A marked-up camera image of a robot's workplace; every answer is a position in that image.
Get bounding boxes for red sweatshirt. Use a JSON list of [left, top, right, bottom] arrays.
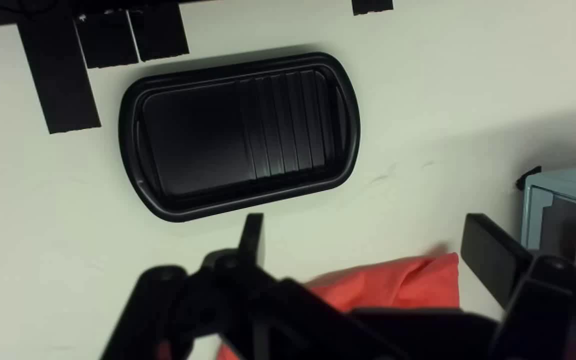
[[157, 251, 465, 360]]

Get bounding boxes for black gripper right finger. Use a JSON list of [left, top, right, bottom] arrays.
[[463, 213, 576, 360]]

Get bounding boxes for light blue toaster oven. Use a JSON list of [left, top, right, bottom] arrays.
[[514, 163, 576, 279]]

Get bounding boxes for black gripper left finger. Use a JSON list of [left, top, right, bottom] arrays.
[[101, 213, 405, 360]]

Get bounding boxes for small black tape piece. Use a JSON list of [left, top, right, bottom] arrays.
[[350, 0, 397, 17]]

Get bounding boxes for black ribbed grill tray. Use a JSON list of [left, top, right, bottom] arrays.
[[118, 51, 363, 224]]

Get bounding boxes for long black tape strip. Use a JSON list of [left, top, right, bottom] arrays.
[[17, 12, 102, 136]]

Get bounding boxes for square black tape piece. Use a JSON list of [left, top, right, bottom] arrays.
[[127, 3, 192, 64], [74, 8, 140, 71]]

